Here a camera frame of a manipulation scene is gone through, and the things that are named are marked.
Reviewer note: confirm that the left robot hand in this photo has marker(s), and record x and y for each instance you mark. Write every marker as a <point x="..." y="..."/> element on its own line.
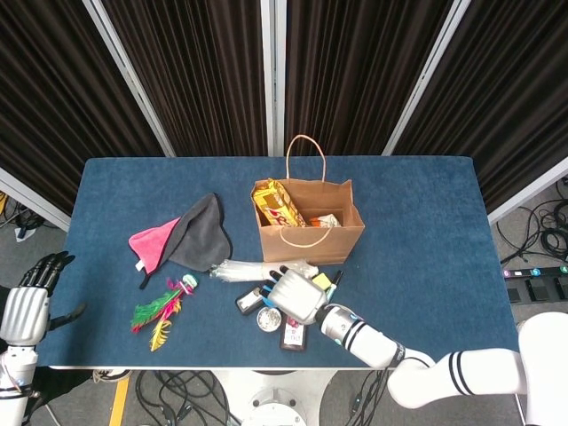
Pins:
<point x="22" y="315"/>

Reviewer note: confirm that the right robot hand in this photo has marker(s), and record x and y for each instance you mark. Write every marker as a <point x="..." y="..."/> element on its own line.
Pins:
<point x="297" y="297"/>

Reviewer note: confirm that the orange white snack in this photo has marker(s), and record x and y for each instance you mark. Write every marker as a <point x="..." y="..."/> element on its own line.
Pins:
<point x="326" y="221"/>

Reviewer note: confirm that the gold snack packet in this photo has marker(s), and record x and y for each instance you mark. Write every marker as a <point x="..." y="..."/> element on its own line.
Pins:
<point x="275" y="204"/>

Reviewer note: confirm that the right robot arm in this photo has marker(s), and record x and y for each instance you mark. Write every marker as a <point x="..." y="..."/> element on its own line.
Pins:
<point x="368" y="341"/>

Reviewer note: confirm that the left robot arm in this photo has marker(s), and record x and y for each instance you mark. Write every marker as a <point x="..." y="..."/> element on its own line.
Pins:
<point x="13" y="386"/>

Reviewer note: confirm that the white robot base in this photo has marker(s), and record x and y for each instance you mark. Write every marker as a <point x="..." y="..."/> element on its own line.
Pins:
<point x="275" y="395"/>

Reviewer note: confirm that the brown paper bag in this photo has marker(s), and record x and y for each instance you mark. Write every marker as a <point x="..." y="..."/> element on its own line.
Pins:
<point x="310" y="248"/>

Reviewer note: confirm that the yellow sponge cube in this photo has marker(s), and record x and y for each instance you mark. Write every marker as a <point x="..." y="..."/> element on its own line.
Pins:
<point x="321" y="280"/>

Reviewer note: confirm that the round silver pin tin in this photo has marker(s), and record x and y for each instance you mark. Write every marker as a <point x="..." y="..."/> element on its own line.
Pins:
<point x="268" y="320"/>

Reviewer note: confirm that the grape juice bottle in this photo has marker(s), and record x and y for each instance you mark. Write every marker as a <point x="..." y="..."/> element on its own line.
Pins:
<point x="293" y="337"/>

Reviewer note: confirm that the black ink bottle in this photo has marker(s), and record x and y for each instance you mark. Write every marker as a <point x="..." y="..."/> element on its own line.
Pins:
<point x="247" y="302"/>

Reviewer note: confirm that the clear straw bundle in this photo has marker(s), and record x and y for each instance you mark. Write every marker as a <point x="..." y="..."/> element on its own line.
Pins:
<point x="244" y="270"/>

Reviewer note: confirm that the white sneaker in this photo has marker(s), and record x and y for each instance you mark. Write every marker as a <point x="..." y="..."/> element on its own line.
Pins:
<point x="111" y="375"/>

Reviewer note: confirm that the grey pink cloth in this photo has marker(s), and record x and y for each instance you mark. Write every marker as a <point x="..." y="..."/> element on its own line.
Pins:
<point x="199" y="235"/>

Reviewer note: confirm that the colourful feather shuttlecock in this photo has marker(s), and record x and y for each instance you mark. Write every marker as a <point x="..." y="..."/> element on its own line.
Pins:
<point x="153" y="310"/>

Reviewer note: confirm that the blue table mat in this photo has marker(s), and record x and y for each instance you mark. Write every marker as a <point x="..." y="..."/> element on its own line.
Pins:
<point x="133" y="177"/>

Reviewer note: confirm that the black foot pedal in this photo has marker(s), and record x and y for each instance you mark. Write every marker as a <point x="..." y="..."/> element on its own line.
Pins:
<point x="539" y="289"/>
<point x="515" y="295"/>

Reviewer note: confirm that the black pleated partition panel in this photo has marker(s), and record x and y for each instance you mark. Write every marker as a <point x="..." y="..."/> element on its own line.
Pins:
<point x="199" y="75"/>
<point x="510" y="89"/>
<point x="53" y="97"/>
<point x="355" y="75"/>

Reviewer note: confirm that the white partition frame post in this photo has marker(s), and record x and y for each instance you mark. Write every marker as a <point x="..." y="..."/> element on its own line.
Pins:
<point x="426" y="75"/>
<point x="273" y="75"/>
<point x="133" y="80"/>

